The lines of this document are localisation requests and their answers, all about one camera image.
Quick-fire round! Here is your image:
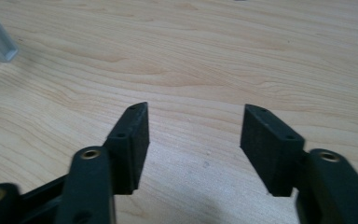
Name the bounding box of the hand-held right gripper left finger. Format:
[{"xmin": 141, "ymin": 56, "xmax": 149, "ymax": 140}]
[{"xmin": 103, "ymin": 101, "xmax": 151, "ymax": 196}]

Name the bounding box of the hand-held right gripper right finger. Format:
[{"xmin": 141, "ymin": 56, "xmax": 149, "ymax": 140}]
[{"xmin": 240, "ymin": 104, "xmax": 306, "ymax": 198}]

